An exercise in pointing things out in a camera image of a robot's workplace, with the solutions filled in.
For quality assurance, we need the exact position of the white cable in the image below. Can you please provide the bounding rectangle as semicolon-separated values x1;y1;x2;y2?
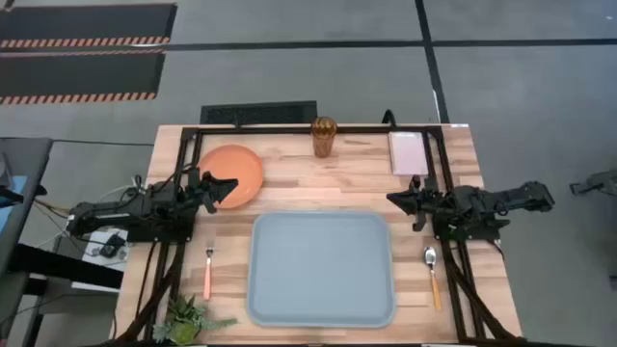
36;182;146;248

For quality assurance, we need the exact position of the black floor grate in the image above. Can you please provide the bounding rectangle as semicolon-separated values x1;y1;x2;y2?
200;99;319;126

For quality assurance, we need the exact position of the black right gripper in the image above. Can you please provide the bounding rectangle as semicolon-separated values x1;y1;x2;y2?
386;175;449;231

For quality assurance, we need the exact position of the green plant in black pot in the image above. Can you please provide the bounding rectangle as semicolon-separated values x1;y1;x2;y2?
152;294;239;346

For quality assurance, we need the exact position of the grey desk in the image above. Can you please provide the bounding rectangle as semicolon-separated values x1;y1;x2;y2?
0;137;55;347

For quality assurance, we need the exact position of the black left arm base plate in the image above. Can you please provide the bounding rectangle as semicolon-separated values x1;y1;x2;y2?
125;224;195;244

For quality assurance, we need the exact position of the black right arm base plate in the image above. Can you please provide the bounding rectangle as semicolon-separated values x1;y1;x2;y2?
431;217;502;243

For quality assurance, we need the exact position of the blue item on desk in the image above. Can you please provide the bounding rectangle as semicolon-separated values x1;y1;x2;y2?
0;174;29;233

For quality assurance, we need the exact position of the grey plastic tray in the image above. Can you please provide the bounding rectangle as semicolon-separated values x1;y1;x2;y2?
246;210;397;330

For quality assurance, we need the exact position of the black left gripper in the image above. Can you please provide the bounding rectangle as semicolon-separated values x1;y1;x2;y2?
185;166;240;214

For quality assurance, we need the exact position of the dark metal chair base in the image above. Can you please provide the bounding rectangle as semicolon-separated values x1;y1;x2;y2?
569;168;617;197

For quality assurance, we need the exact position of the fork with pink handle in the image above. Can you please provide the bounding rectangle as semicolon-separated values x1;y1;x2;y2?
202;246;215;302

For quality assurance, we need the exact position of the spoon with orange handle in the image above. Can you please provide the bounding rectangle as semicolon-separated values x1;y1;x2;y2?
422;246;443;312

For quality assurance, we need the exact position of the amber ribbed cup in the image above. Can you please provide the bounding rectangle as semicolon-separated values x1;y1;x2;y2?
309;116;338;159

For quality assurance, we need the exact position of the orange round plate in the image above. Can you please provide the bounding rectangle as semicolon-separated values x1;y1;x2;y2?
197;144;265;210

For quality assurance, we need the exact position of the small black controller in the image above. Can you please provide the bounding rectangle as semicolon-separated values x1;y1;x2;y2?
98;232;127;259

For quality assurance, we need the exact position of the black aluminium table frame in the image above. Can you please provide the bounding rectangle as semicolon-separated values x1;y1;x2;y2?
114;124;527;347

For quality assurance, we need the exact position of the black hazard striped floor mat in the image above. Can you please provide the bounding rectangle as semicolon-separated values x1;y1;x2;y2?
0;2;179;50
0;49;167;106

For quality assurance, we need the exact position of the white paper sheet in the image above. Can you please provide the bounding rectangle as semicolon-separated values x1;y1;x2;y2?
80;227;130;268

